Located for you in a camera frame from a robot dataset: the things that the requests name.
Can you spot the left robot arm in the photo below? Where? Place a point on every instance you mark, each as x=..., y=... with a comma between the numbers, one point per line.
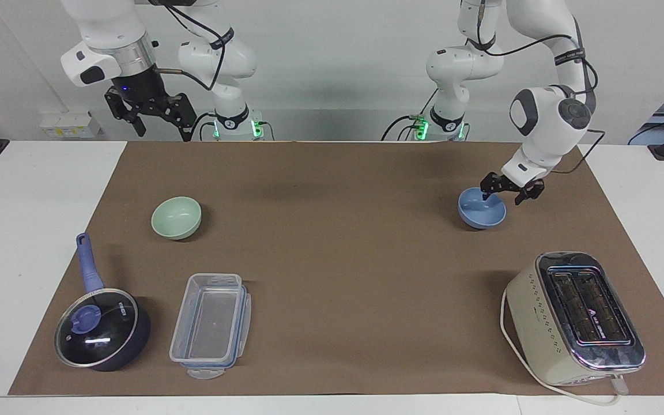
x=545, y=121

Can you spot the clear plastic food container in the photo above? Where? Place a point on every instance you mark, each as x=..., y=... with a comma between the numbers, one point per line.
x=211, y=325

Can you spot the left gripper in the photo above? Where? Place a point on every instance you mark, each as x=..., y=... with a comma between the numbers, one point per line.
x=512, y=182

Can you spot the white wall socket box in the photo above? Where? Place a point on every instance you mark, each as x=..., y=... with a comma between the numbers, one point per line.
x=70, y=125

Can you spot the blue saucepan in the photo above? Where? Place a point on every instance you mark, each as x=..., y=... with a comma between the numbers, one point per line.
x=91, y=268

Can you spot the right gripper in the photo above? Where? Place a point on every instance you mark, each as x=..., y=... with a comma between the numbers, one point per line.
x=139, y=86

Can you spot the cream toaster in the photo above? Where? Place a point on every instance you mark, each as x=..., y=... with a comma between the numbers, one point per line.
x=545, y=314

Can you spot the glass pot lid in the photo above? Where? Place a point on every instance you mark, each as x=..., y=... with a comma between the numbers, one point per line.
x=97, y=331

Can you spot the green bowl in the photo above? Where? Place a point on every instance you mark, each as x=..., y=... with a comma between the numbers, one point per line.
x=176, y=218

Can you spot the blue bowl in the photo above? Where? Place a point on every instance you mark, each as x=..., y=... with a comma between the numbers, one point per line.
x=479, y=216

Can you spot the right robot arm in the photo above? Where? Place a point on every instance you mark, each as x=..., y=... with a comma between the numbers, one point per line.
x=217, y=57

